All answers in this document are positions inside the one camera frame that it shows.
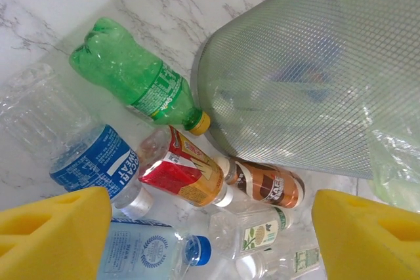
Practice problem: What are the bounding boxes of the clear bottle pale blue label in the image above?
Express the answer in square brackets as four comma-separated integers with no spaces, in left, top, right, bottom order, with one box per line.
[96,217,213,280]

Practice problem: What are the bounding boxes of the translucent green bin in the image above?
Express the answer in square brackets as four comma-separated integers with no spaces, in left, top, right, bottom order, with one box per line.
[190,0,420,181]

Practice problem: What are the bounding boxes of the red yellow label bottle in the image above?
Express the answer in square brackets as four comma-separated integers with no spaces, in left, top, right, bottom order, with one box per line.
[137,125,234,209]

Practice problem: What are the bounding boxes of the brown coffee label bottle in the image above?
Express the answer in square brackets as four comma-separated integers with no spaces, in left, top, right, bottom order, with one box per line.
[213,156,306,210]

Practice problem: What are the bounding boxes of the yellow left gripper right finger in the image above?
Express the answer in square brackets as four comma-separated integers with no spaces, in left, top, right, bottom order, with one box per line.
[310,189,420,280]

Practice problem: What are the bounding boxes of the Pocari Sweat blue label bottle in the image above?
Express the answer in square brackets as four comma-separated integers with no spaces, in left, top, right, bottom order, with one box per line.
[0,62,156,219]

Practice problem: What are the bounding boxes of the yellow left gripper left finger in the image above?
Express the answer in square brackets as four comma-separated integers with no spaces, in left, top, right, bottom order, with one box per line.
[0,186,114,280]

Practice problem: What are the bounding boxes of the green Sprite plastic bottle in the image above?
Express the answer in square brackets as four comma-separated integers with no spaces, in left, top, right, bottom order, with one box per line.
[68,16,211,136]

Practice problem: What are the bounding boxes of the clear tea bottle green label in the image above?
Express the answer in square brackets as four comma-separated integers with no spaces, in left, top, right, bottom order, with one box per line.
[208,206,293,262]
[235,246,321,280]

